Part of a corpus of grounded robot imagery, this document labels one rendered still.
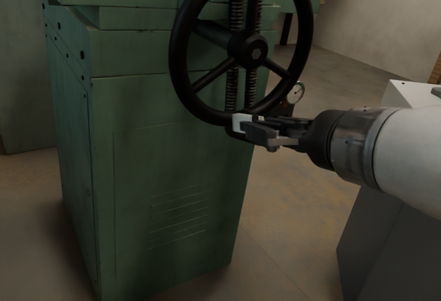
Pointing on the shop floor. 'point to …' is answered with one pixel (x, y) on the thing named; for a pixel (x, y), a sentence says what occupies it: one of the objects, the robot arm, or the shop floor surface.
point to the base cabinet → (146, 174)
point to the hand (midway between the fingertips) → (247, 124)
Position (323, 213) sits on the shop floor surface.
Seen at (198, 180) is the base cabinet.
